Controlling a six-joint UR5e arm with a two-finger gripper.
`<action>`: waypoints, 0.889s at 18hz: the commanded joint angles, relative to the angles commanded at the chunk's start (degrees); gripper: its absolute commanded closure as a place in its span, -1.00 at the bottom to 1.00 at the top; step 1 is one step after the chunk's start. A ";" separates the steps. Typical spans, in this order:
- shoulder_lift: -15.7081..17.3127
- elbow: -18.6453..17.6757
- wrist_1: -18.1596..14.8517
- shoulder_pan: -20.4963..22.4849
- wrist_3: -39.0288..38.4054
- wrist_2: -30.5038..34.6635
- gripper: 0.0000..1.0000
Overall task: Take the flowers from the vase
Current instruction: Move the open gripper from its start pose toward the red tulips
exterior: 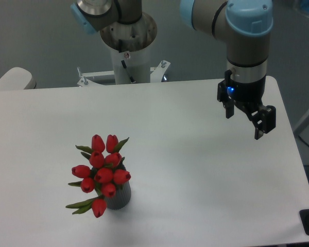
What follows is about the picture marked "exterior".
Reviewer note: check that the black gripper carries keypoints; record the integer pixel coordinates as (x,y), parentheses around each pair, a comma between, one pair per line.
(249,95)

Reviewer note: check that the red tulip bouquet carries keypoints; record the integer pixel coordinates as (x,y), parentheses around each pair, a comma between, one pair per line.
(104,156)

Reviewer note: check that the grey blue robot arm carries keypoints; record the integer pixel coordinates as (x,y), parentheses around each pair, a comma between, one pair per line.
(244,27)

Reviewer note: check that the dark grey ribbed vase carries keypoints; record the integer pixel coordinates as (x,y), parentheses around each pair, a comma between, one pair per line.
(115,194)

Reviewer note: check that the white chair armrest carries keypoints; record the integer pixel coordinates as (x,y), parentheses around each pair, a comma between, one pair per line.
(17,78)

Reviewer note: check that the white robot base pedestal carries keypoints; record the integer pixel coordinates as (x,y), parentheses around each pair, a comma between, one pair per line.
(130,47)

